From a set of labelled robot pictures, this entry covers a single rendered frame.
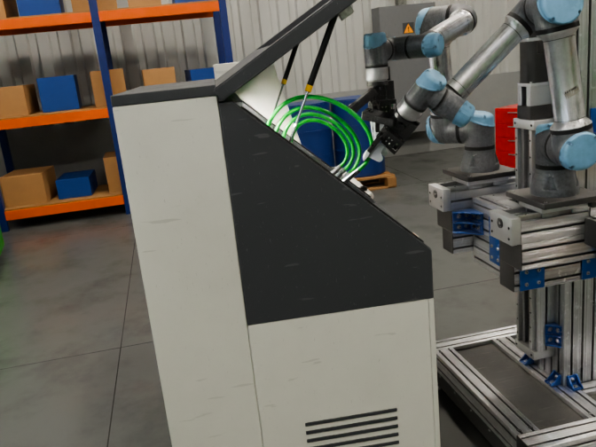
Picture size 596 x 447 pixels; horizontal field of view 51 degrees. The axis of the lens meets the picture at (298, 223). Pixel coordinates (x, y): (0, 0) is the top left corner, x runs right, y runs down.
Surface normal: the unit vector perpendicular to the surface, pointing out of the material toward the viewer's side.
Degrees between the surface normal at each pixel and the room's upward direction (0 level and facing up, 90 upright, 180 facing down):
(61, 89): 90
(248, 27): 90
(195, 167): 90
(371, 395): 90
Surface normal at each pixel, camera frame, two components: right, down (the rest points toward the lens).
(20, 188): 0.14, 0.25
